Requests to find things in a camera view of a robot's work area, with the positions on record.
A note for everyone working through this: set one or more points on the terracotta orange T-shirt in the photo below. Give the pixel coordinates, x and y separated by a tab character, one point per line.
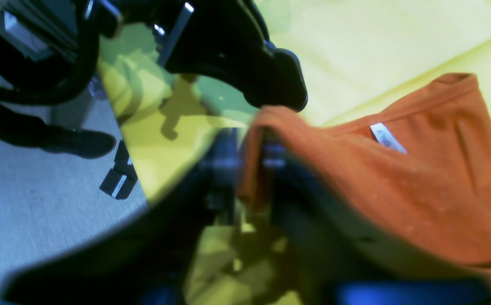
421	168

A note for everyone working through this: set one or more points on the screen-left right gripper black right finger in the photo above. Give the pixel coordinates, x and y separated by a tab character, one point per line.
345	259

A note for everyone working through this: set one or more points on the gripper on screen right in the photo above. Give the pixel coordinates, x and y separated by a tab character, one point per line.
219	38

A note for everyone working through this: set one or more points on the screen-left right gripper black left finger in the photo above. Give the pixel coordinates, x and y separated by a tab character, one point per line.
147	261

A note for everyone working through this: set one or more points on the yellow table cloth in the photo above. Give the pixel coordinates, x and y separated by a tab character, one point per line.
358	56

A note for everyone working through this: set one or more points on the robot arm on screen right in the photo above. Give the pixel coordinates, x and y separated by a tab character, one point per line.
44	71

